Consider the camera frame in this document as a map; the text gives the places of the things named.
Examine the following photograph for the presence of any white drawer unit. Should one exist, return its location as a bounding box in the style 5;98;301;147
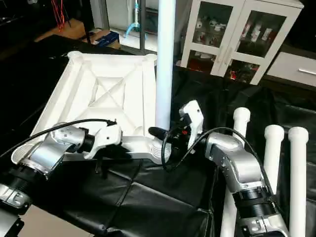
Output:
266;51;316;87

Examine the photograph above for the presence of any white glass door cabinet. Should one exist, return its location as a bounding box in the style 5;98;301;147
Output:
180;0;305;86

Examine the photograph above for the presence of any grey metal pole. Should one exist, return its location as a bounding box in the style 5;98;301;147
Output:
139;0;148;55

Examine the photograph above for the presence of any white plastic table top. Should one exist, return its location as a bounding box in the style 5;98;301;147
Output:
10;50;173;166

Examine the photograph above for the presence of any red cable bundle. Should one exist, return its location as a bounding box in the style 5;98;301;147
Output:
51;0;68;32

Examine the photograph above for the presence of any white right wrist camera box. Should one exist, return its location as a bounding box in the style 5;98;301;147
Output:
178;100;204;149

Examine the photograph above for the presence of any brown cardboard box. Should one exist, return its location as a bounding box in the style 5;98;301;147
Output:
88;30;121;49

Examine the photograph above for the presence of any black work mat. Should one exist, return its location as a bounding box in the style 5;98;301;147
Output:
0;37;316;237

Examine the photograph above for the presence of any white appliance cabinet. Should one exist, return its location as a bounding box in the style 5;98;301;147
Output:
106;0;159;36

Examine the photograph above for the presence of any light blue mop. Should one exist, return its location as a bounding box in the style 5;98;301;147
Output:
124;0;142;38

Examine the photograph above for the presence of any white plastic table leg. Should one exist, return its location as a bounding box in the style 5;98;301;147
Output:
263;124;285;184
219;107;251;237
154;0;177;164
287;126;310;237

